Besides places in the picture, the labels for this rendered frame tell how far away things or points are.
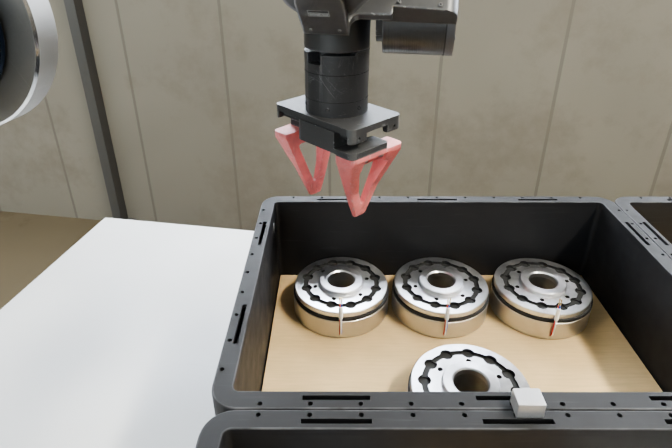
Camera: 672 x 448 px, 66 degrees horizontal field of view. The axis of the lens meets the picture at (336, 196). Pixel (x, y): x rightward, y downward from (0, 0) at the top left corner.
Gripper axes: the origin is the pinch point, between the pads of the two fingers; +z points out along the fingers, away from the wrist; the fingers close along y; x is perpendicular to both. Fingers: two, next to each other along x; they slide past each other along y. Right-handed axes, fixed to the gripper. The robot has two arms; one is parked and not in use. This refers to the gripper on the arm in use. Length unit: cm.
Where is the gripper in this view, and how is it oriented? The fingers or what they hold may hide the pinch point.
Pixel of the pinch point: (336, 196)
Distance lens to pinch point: 51.9
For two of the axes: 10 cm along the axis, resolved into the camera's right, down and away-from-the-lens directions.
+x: -7.2, 3.2, -6.2
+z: -0.1, 8.8, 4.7
